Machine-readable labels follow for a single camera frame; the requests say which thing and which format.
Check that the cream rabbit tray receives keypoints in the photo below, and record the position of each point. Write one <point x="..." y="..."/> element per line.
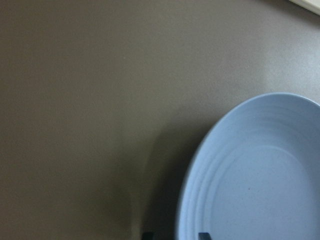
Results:
<point x="311" y="5"/>

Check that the blue plate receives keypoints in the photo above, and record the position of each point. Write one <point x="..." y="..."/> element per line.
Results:
<point x="256" y="174"/>

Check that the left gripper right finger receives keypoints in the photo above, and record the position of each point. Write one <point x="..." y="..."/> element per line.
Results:
<point x="204" y="236"/>

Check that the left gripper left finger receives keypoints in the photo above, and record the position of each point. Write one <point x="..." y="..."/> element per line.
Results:
<point x="147" y="236"/>

